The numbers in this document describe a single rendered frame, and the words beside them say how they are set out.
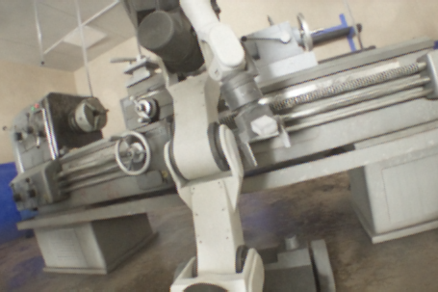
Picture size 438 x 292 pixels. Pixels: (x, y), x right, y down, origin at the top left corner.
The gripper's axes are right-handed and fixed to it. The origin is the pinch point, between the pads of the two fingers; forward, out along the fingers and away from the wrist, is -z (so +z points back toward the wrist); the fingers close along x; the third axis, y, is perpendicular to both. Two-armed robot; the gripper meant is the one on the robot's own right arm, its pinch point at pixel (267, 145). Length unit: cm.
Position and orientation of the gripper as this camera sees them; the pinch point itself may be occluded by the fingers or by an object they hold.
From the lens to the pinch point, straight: 61.0
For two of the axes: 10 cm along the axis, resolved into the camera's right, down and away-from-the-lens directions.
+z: -4.4, -9.0, -0.4
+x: 8.6, -4.3, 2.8
